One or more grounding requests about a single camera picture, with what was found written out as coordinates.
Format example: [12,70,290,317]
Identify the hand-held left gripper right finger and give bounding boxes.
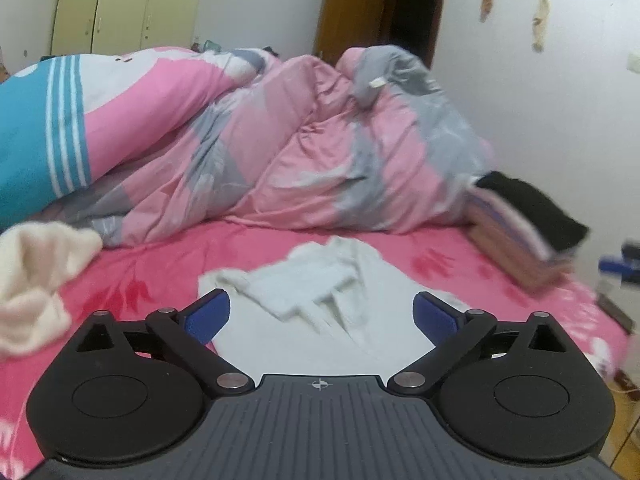
[387,291,578,395]

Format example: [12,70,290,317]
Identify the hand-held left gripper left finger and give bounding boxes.
[67,288,254,395]

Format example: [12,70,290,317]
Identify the white shirt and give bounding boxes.
[197,237,471,376]

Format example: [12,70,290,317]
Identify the pink floral blanket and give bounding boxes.
[0,220,631,480]

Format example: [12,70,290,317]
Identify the lilac folded garment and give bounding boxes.
[472,195,571,266]

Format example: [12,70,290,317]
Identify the black folded garment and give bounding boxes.
[475,171,592,255]

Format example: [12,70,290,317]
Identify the pale pink folded garment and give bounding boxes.
[470,186,546,251]

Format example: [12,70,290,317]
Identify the cream fleece garment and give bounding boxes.
[0,222,103,361]

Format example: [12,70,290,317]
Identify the pink grey quilt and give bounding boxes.
[30,45,496,248]

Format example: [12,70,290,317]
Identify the blue pink cartoon pillow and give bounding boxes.
[0,47,236,226]

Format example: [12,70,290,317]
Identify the pale yellow wardrobe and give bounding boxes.
[50,0,207,57]

